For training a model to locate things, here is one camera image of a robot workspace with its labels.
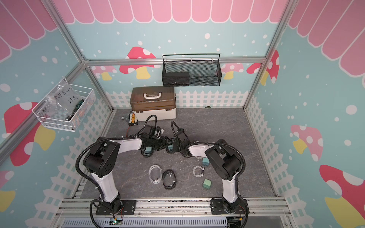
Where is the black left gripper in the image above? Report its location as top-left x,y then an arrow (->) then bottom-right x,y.
149,135 -> 173,151

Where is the teal charger cube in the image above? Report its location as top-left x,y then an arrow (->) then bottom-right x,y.
202,157 -> 210,166

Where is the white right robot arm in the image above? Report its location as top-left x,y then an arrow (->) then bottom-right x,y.
173,129 -> 246,207

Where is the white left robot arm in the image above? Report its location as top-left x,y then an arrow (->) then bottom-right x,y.
75,125 -> 165,203

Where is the black yellow charger board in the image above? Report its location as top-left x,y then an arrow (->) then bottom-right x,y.
128,112 -> 138,126

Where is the brown lid storage box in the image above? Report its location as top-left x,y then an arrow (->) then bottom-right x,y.
130,86 -> 177,121

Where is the green charger cube lower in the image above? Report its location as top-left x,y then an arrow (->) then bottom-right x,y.
202,179 -> 212,190

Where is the clear labelled plastic bag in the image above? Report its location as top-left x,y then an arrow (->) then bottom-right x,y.
42,80 -> 81,120

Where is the black wire mesh basket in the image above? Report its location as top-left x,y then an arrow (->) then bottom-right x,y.
162,53 -> 222,86

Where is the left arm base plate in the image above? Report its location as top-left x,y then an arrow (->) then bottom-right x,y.
96,199 -> 137,216

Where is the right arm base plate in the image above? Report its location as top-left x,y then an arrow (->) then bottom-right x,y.
210,198 -> 250,215

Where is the green handled tool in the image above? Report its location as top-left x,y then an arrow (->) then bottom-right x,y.
65,99 -> 84,122

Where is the white wire wall basket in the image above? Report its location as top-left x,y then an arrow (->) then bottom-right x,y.
32,78 -> 96,132

